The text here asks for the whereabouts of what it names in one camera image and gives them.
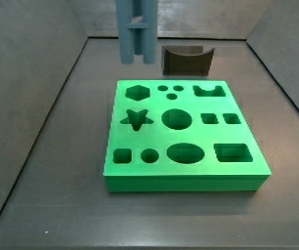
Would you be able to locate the blue three prong object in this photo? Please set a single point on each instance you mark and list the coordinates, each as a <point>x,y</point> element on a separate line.
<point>137,29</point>

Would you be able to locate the green shape sorter block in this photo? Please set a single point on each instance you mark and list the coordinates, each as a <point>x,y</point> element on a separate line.
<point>179,138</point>

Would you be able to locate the dark grey arch block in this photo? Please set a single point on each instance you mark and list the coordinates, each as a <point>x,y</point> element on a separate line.
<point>185,60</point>

